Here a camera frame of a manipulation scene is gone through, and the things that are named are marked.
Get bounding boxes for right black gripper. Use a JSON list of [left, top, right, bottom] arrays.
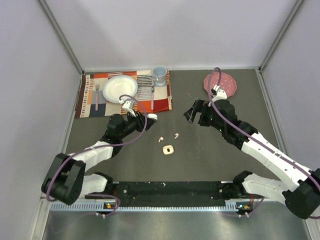
[[184, 99, 226, 133]]

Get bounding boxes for white earbud case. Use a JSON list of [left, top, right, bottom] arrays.
[[147, 113, 158, 121]]

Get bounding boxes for beige earbud case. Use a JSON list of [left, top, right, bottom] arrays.
[[162, 145, 175, 156]]

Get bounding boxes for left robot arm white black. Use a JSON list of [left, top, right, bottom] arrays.
[[41, 112, 158, 205]]

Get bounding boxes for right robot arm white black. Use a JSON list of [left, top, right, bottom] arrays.
[[183, 99, 320, 219]]

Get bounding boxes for pink dotted plate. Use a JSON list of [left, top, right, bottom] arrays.
[[210, 72, 238, 98]]

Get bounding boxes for light blue mug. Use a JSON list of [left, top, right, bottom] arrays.
[[148, 66, 168, 86]]

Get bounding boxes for white bowl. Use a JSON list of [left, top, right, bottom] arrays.
[[102, 75, 138, 104]]

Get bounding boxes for patterned orange placemat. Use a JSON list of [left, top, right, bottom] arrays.
[[74, 69, 172, 119]]

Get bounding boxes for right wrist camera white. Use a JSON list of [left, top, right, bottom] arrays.
[[211, 85, 228, 102]]

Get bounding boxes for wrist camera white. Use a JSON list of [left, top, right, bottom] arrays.
[[119, 98, 137, 117], [211, 85, 228, 102]]

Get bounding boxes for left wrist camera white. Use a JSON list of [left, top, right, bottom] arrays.
[[119, 98, 137, 117]]

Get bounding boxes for pink handled knife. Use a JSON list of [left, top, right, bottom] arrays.
[[151, 82, 155, 110]]

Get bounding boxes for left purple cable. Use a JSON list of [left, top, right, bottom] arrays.
[[46, 94, 148, 202]]

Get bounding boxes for purple cable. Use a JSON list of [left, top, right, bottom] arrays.
[[46, 94, 148, 202], [208, 66, 320, 220]]

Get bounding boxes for pink handled fork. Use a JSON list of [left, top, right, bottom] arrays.
[[95, 81, 100, 111]]

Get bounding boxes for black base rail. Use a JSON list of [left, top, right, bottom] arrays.
[[110, 181, 240, 208]]

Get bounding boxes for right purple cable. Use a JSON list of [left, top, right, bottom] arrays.
[[208, 66, 320, 220]]

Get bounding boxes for grey cable duct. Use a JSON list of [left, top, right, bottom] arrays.
[[50, 200, 253, 213]]

